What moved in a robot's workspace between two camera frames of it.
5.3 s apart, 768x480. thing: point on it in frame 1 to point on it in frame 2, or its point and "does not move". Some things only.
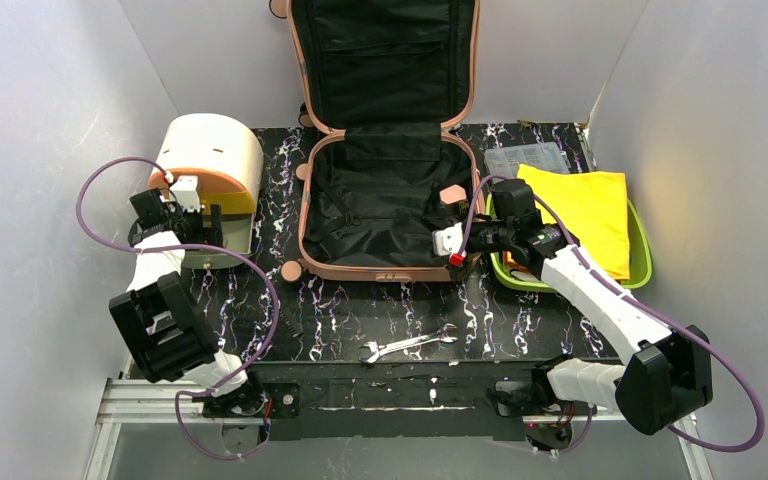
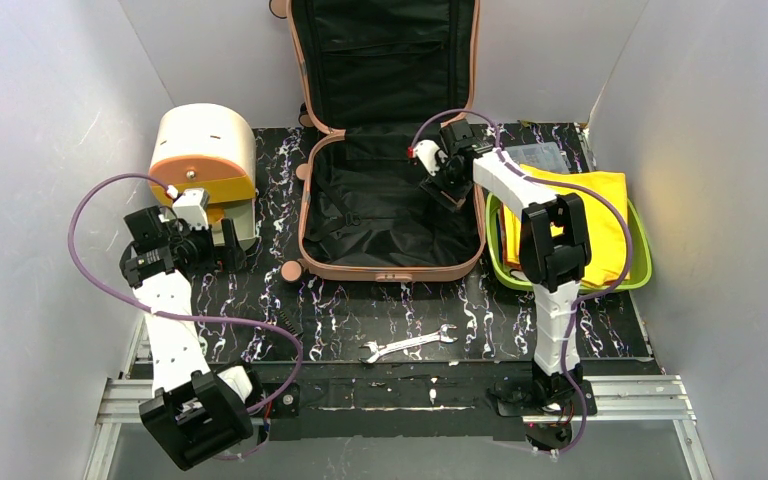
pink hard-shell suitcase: [386, 84] does not move
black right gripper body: [466, 225] to [445, 183]
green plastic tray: [639, 248] does not move
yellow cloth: [591, 206] does not move
